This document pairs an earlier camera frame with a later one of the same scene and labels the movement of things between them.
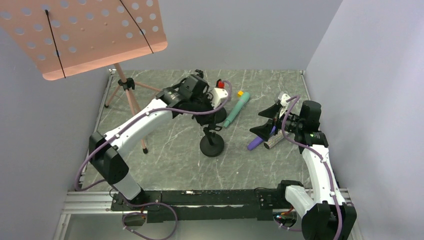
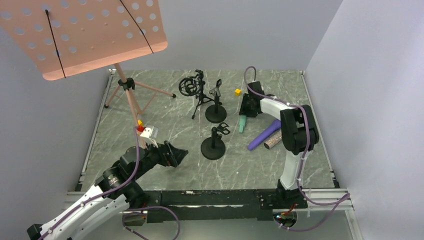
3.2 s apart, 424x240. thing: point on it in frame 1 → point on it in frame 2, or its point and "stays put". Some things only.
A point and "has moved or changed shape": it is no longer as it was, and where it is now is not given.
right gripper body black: (274, 122) → (247, 105)
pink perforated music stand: (61, 38) stays put
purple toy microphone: (259, 140) stays put
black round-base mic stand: (212, 145) has moved or changed shape
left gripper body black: (207, 117) → (167, 153)
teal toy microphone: (243, 100) → (242, 122)
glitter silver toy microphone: (275, 140) stays put
